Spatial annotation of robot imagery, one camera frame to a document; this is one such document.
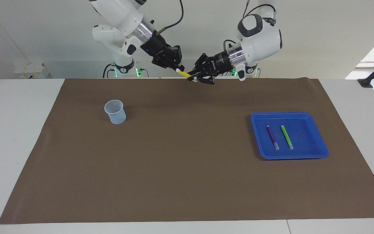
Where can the purple pen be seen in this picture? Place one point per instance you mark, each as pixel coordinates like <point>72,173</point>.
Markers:
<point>272,136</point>

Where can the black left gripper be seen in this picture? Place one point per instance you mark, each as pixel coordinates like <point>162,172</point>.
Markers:
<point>222,63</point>

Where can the yellow pen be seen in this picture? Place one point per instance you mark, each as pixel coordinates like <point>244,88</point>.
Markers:
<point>183,74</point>

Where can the brown table mat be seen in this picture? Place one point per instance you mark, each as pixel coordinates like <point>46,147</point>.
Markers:
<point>187,178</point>

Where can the white power box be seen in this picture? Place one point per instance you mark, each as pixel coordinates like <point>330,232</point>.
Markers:
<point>31,70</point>

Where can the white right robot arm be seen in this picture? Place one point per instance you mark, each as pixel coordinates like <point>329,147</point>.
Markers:
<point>122,13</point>

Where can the green pen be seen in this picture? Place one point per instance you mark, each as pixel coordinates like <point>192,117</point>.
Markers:
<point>286,136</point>

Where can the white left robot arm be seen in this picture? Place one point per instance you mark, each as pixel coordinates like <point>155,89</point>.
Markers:
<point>261,35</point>

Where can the translucent plastic cup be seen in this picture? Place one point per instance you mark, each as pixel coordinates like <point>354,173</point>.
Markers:
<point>117,117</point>

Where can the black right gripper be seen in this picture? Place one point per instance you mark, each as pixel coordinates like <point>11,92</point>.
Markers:
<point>157,47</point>

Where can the blue plastic tray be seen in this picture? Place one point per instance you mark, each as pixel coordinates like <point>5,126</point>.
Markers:
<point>304,139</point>

